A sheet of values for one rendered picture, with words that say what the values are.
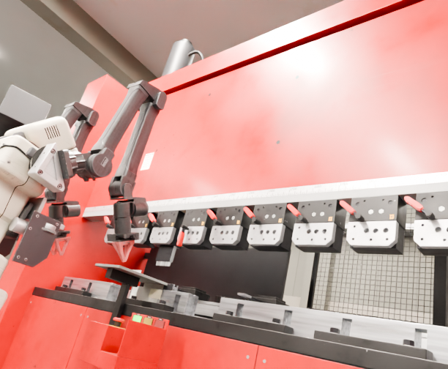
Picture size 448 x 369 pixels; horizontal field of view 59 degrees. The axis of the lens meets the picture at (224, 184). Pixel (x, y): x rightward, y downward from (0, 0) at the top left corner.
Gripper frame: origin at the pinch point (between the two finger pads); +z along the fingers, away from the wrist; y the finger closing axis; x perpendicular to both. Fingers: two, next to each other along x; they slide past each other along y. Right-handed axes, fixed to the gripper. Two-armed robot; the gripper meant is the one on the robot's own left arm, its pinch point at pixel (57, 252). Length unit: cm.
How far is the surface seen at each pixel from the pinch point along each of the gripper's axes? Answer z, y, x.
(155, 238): -1.5, -14.1, -41.4
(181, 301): 22, -41, -29
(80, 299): 25.0, 14.2, -18.6
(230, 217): -11, -58, -43
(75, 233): -1, 65, -49
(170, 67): -110, 36, -109
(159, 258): 7.8, -17.6, -40.3
